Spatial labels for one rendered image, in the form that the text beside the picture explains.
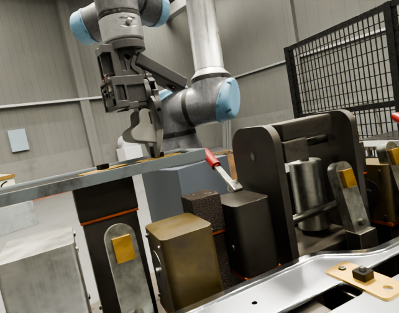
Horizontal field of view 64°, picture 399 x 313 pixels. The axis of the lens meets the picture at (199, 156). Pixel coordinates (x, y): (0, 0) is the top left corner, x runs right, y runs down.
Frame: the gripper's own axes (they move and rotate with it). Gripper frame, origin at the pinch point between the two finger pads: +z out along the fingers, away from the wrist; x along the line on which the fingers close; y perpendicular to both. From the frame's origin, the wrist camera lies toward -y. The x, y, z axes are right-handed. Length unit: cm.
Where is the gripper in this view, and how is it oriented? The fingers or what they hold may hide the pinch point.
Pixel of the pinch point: (156, 149)
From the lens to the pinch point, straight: 61.8
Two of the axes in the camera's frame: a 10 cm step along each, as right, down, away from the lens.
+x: 5.5, -0.1, -8.4
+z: 1.9, 9.8, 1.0
